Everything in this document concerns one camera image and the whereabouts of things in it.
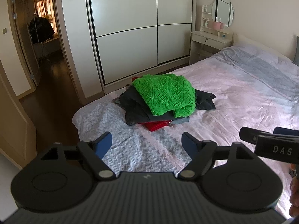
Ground green knitted sweater vest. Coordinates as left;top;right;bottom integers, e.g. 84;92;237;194
132;73;196;118

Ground person right hand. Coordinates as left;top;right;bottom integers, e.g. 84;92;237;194
289;177;299;217

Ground grey garment in pile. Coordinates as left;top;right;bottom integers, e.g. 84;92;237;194
113;97;189;126

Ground red garment in pile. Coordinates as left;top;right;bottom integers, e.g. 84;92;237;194
131;76;171;132

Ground black garment in pile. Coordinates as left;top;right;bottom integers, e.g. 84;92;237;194
114;86;216;126

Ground pink grey bed quilt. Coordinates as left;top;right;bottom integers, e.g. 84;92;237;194
72;46;298;223

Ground grey pillow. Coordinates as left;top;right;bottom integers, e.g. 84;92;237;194
293;35;299;66

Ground wooden door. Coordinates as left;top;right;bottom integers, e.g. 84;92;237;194
1;66;36;169

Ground white dressing table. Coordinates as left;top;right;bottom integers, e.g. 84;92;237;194
189;3;233;65

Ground pink cup on dresser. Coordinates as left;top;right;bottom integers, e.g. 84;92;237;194
212;21;221;30

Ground white sliding wardrobe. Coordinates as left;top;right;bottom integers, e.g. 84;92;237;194
88;0;196;93

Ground round vanity mirror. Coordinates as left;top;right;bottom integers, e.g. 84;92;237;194
211;0;235;29

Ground dark coat on rack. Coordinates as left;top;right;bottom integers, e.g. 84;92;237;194
28;16;55;45

